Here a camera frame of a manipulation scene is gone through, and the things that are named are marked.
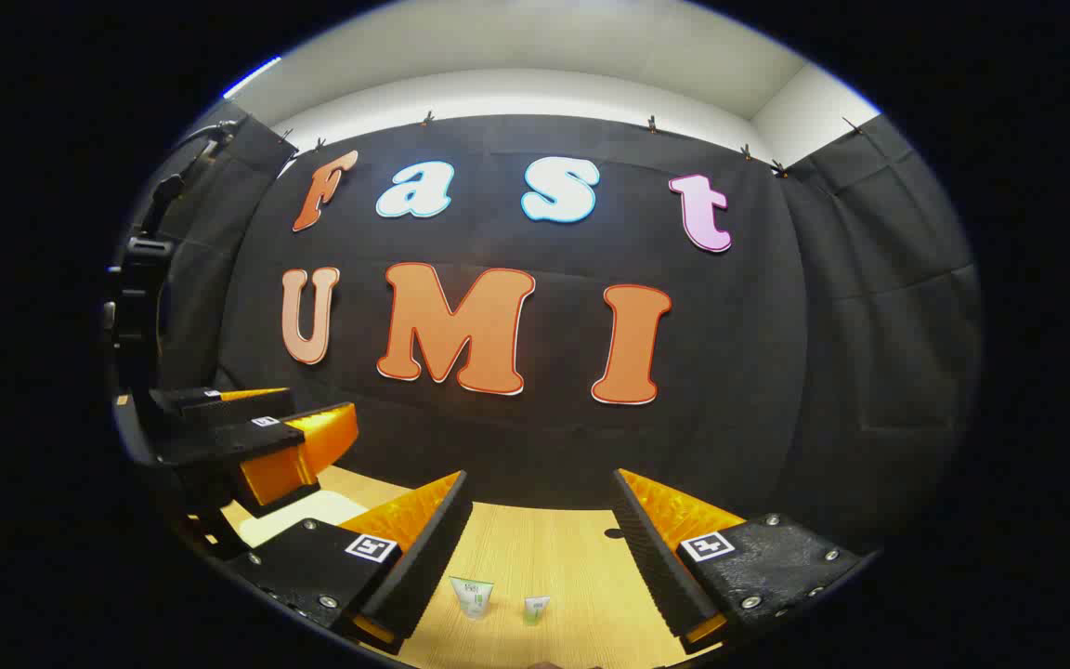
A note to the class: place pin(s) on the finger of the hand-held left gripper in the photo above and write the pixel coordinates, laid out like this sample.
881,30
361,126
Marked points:
228,441
191,407

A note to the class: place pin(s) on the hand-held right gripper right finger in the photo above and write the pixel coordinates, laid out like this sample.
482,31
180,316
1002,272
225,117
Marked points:
660,567

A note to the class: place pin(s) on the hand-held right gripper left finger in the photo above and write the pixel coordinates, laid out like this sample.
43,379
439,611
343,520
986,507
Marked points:
419,567

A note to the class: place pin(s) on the large white green cream tube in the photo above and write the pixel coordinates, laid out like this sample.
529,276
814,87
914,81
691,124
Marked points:
473,596

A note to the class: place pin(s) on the small white green cream tube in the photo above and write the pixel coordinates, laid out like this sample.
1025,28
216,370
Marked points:
536,609

